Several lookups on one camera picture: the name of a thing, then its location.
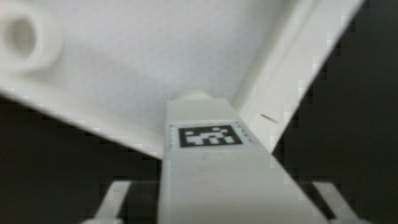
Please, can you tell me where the white desk leg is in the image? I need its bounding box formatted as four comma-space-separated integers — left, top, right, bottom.
157, 90, 326, 224

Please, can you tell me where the white U-shaped obstacle frame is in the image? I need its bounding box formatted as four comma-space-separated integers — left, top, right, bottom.
232, 0, 364, 151

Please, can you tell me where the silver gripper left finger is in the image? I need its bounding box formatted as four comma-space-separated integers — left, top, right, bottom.
79, 181, 131, 224

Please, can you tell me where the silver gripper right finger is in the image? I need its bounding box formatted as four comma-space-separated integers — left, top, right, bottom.
312, 182, 372, 224

